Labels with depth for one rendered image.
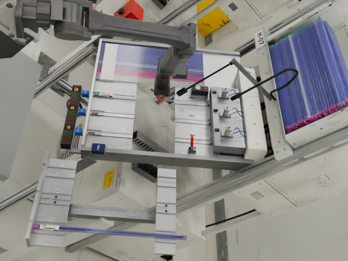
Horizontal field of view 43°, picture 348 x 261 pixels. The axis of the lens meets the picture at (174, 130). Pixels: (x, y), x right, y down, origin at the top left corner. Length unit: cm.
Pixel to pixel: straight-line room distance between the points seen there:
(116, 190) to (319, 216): 174
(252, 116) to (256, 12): 132
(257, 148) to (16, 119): 96
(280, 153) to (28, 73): 110
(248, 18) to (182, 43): 186
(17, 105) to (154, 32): 79
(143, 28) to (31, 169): 149
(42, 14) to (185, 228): 147
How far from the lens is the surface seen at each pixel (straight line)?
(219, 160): 185
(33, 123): 276
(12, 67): 199
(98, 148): 179
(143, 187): 219
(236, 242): 366
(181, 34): 135
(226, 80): 219
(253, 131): 190
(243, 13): 314
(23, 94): 194
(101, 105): 199
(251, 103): 201
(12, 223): 243
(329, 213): 335
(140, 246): 256
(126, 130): 190
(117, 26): 128
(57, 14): 123
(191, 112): 201
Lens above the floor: 194
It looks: 30 degrees down
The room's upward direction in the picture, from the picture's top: 62 degrees clockwise
